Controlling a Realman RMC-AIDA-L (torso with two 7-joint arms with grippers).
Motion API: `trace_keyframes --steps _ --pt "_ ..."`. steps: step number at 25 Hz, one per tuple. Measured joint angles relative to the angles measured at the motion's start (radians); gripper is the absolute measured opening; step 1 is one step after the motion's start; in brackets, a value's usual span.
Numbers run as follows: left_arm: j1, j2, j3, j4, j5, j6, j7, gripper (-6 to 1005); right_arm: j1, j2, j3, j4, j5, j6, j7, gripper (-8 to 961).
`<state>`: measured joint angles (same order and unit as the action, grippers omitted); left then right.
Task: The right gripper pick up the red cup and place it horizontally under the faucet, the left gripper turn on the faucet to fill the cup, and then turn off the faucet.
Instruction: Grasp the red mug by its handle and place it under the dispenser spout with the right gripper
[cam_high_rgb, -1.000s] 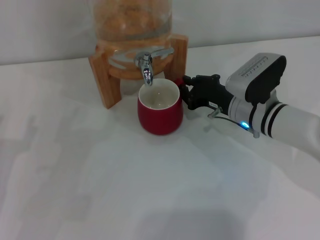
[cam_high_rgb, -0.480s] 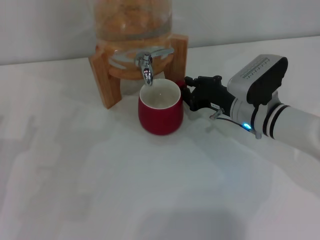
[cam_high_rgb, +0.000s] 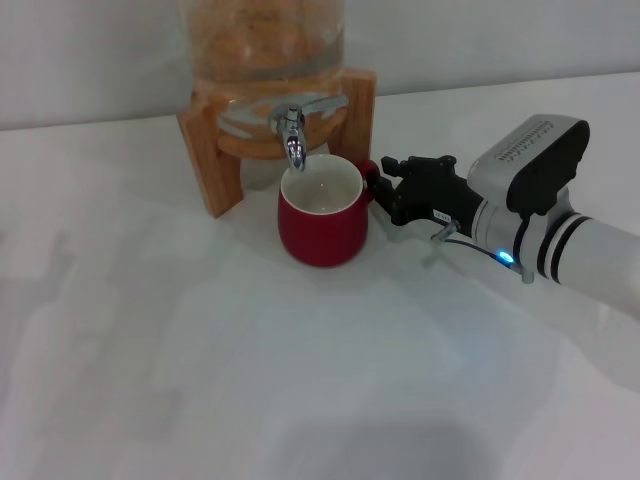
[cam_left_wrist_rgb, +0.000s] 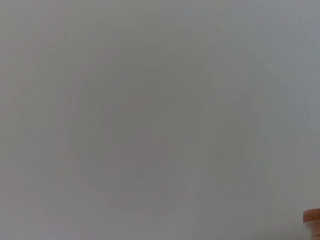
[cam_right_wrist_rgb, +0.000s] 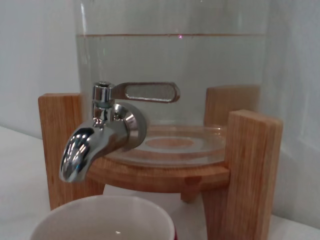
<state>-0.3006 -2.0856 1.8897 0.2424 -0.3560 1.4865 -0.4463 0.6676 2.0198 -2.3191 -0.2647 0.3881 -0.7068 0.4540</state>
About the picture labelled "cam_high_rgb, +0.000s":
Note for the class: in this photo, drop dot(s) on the wooden dispenser stand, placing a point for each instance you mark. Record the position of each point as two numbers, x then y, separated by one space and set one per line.
207 150

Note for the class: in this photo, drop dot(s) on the silver black wrist camera box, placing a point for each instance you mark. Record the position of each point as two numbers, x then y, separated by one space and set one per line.
530 160

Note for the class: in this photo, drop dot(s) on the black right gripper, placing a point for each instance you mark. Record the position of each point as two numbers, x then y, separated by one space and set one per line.
435 195

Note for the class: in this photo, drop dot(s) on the clear glass dispenser jar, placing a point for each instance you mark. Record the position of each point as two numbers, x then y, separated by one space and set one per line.
265 40

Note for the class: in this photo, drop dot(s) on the red cup white inside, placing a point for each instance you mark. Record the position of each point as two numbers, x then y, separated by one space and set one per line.
320 235

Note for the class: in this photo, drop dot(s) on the chrome faucet with lever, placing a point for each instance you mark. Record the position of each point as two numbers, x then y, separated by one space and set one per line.
295 145

